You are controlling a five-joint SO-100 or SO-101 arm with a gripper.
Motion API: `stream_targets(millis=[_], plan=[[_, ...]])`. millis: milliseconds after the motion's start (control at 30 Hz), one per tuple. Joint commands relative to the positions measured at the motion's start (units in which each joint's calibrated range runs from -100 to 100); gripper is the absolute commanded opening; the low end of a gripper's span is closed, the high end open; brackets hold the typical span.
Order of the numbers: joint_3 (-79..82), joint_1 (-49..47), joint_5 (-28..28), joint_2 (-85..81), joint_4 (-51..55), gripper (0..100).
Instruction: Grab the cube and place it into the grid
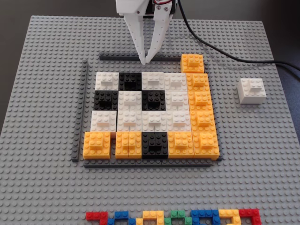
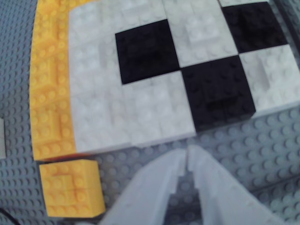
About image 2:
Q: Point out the gray studded Lego baseplate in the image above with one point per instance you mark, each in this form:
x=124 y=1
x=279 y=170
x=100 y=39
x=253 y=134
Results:
x=14 y=70

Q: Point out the black Lego cube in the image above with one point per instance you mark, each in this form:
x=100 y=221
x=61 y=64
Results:
x=253 y=25
x=145 y=51
x=215 y=93

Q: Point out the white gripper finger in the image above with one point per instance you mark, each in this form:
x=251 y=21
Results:
x=145 y=199
x=222 y=206

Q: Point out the orange Lego cube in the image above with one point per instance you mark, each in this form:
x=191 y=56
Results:
x=51 y=131
x=49 y=77
x=70 y=187
x=79 y=2
x=51 y=4
x=50 y=30

